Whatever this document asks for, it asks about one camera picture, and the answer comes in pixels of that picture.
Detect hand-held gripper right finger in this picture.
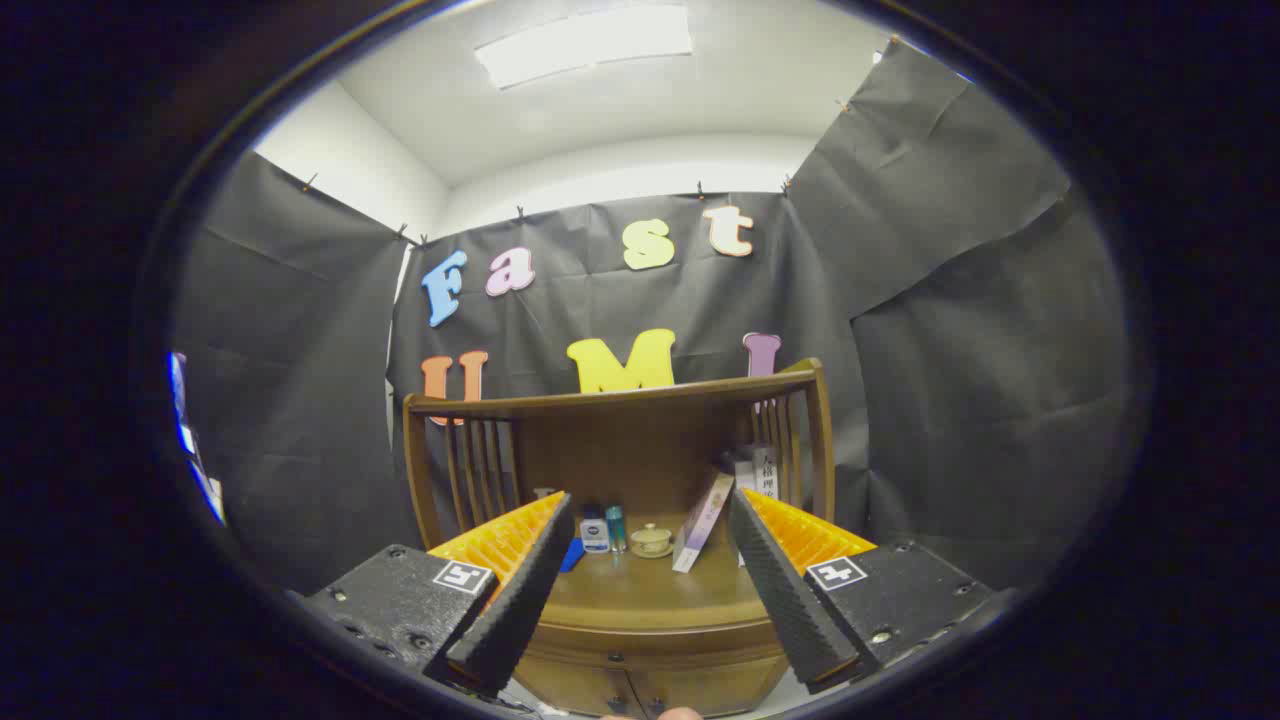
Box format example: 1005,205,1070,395
728,487,1001,696

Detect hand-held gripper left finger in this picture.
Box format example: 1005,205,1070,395
300,490,576,696

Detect wooden countertop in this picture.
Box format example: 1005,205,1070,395
540,515,786,631

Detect wooden cabinet with slatted sides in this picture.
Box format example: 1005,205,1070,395
402,358,836,719

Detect purple book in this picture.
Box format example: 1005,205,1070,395
672,472,736,574

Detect white book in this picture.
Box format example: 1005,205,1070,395
748,445,781,501

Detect ceiling light panel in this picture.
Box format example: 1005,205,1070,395
474,5,694,91

